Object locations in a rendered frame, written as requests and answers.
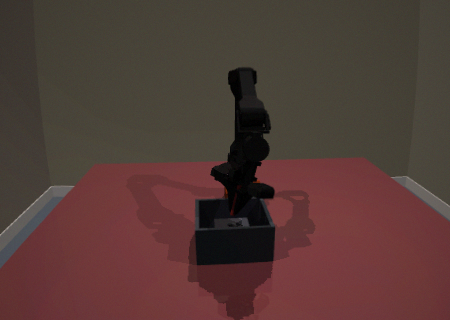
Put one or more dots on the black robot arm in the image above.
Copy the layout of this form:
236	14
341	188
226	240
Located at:
250	115

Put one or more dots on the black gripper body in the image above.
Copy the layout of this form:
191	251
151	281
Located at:
257	190

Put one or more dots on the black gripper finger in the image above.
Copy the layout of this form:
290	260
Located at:
241	200
231	194

